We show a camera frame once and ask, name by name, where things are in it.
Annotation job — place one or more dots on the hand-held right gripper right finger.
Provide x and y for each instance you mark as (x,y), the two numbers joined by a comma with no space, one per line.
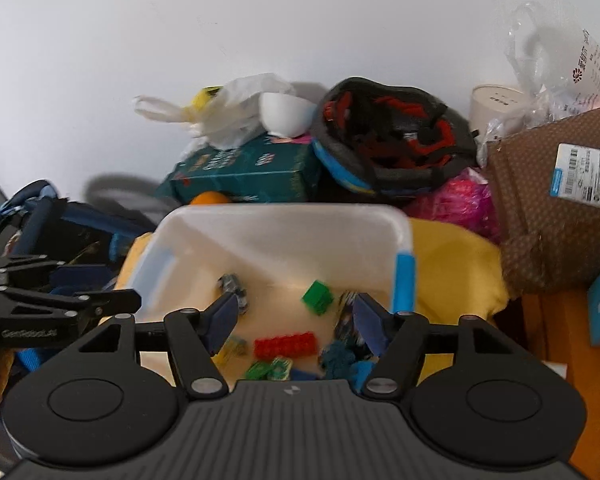
(375,325)

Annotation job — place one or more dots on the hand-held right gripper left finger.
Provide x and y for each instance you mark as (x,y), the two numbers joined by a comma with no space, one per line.
(223,320)

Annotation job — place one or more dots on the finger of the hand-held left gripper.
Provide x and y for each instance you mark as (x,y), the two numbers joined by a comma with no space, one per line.
(115,302)
(85,276)

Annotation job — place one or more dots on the white plastic storage bin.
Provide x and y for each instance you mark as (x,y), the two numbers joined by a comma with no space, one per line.
(280,240)

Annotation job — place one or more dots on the orange wooden desktop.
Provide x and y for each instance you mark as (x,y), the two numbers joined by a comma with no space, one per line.
(560,330)

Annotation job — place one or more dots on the dark printed toy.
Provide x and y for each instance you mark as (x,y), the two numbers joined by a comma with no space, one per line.
(347,320)

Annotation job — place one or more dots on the yellow toy brick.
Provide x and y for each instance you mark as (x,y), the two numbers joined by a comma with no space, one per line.
(232,350)

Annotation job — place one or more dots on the grey toy car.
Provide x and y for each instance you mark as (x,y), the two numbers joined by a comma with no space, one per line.
(234,290)

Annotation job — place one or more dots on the teal toy figure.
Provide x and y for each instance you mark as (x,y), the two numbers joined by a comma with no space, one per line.
(337,360)

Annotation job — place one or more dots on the green toy brick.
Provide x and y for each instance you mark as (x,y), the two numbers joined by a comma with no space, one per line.
(316,298)

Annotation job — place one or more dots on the red toy brick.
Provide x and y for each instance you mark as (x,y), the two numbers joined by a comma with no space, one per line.
(285,345)

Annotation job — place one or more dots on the small green toy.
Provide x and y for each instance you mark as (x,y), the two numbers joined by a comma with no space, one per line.
(269,370)

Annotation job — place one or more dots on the blue bag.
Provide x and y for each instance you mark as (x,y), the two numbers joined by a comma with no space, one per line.
(40,215)

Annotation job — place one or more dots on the flat blue toy piece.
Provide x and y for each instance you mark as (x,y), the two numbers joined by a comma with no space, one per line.
(304,374)

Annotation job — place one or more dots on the yellow cloth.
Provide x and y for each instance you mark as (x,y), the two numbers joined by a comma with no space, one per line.
(450,270)

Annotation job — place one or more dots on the orange fruit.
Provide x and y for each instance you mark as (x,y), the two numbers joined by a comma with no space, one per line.
(209,198)

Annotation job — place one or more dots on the pink mesh bag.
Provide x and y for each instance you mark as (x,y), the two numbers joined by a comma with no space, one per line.
(455,205)

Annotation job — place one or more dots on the dark green cardboard box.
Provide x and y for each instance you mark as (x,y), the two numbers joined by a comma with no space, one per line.
(250,170)

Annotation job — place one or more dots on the brown parcel bag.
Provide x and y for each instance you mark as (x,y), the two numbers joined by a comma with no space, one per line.
(530,230)

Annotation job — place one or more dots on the black red bicycle helmet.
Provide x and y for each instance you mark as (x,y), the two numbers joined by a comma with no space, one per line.
(395,140)

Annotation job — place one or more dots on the pink packet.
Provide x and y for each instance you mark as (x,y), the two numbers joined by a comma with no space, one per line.
(292,138)

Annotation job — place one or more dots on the white plastic bag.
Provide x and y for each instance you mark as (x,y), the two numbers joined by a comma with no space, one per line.
(230,110)

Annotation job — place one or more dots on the yellow item in bag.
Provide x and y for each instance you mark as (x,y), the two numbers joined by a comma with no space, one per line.
(204,97)

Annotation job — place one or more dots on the white bowl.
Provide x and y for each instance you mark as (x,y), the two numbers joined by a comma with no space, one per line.
(284,112)

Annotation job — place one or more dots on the white cylinder container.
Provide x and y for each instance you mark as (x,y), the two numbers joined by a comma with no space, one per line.
(495,107)

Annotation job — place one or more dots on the white shipping label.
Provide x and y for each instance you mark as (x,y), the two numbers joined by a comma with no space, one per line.
(585,175)

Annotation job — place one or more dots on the clear plastic bag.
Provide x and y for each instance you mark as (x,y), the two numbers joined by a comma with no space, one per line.
(540,100)

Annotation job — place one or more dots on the white printed receipt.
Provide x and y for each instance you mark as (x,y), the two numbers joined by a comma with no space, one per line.
(597,67)

